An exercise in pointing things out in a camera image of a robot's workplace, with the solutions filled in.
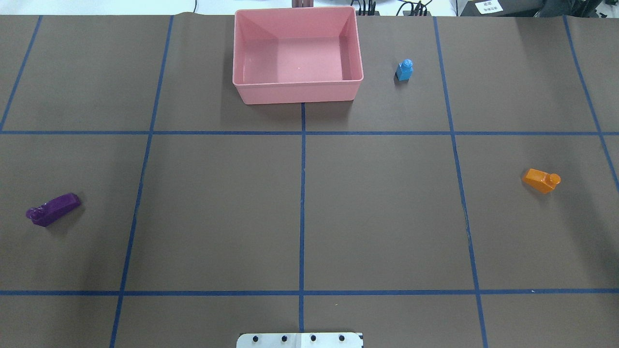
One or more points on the small blue block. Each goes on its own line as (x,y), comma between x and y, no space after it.
(404,70)

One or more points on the orange block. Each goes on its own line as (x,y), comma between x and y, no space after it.
(541,181)

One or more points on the purple block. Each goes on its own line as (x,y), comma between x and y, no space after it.
(47,213)

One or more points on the pink plastic box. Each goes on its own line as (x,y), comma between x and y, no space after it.
(297,55)

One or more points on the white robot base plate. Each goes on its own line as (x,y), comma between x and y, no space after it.
(301,340)

